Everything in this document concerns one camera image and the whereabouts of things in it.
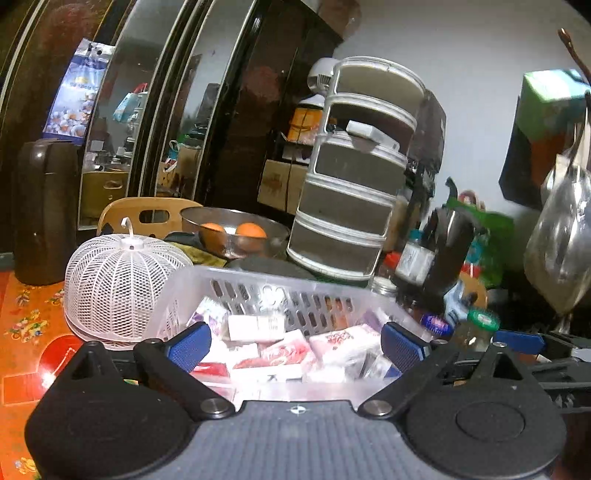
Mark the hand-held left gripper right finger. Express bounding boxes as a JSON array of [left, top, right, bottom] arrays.
[[358, 322, 532, 418]]

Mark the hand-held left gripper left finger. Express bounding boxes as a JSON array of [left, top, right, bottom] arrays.
[[65, 322, 236, 421]]

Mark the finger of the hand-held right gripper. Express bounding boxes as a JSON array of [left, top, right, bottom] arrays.
[[492, 329, 578, 360]]

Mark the clear plastic slotted basket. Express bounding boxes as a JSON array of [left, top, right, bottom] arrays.
[[154, 264, 432, 384]]

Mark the pile of pink tissue packs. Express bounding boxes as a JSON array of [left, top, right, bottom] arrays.
[[187, 295, 402, 384]]

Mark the blue lid glass jar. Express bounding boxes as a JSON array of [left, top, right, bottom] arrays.
[[420, 313, 454, 342]]

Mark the green lid glass jar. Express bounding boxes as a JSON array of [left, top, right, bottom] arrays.
[[455, 307, 501, 354]]

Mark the red lid bottle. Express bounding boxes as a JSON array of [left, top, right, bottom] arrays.
[[379, 251, 403, 280]]

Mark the white label jar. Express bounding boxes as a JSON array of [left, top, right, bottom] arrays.
[[394, 230, 437, 287]]

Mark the white mesh food cover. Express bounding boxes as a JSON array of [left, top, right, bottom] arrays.
[[64, 217, 195, 349]]

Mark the green yellow cloth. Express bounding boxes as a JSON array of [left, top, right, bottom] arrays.
[[164, 231, 229, 268]]

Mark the green bag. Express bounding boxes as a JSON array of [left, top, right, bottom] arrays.
[[445, 198, 515, 289]]

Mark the black kettle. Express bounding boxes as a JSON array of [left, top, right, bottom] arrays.
[[420, 178, 488, 301]]

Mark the large clear plastic bag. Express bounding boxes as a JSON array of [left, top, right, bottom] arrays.
[[524, 138, 591, 317]]

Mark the dark round lid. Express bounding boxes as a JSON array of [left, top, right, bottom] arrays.
[[228, 255, 319, 282]]

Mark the orange fruit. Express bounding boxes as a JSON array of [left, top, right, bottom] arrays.
[[199, 223, 228, 252], [235, 222, 269, 240]]

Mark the metal bowl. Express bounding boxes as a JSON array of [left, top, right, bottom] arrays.
[[180, 206, 291, 260]]

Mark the wooden chair back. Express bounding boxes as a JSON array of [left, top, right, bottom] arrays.
[[97, 198, 204, 241]]

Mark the grey tiered food container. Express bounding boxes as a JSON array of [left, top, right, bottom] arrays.
[[286, 56, 428, 282]]

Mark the brown thermos jug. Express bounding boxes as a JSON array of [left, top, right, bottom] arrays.
[[13, 139, 84, 286]]

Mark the small white box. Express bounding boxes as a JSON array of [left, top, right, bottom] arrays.
[[345, 121, 400, 152]]

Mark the dark mirrored cabinet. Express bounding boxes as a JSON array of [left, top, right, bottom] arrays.
[[0, 0, 363, 252]]

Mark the green cardboard box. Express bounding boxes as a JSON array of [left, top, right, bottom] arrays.
[[512, 69, 591, 144]]

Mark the orange plastic container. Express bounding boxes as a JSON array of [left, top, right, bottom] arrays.
[[287, 104, 324, 144]]

